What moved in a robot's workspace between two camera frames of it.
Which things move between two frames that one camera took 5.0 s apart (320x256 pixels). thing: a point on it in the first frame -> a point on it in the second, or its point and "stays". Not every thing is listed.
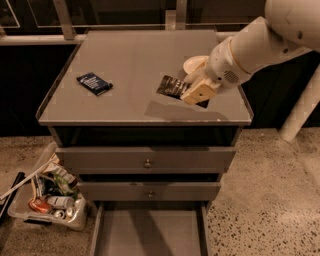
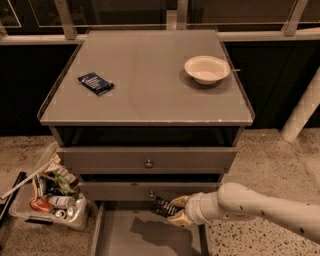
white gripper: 222,68 -> 193,208
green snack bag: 65,187 stays
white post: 303,108 stays
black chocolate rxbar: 175,87 -> 164,207
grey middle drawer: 149,191 stays
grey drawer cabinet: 149,165 stays
